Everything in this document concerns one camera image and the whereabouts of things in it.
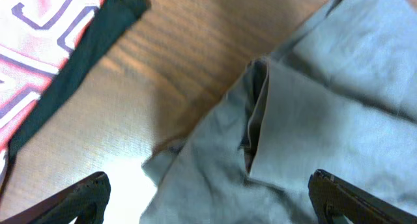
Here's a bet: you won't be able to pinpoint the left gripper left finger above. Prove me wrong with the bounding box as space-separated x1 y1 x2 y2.
1 171 111 224

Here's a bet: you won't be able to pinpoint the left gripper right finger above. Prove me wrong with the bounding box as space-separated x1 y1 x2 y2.
308 169 416 224

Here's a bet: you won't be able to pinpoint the grey shorts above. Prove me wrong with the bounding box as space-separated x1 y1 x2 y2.
140 0 416 223

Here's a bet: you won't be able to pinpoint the red soccer t-shirt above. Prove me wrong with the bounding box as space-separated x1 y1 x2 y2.
1 0 151 187

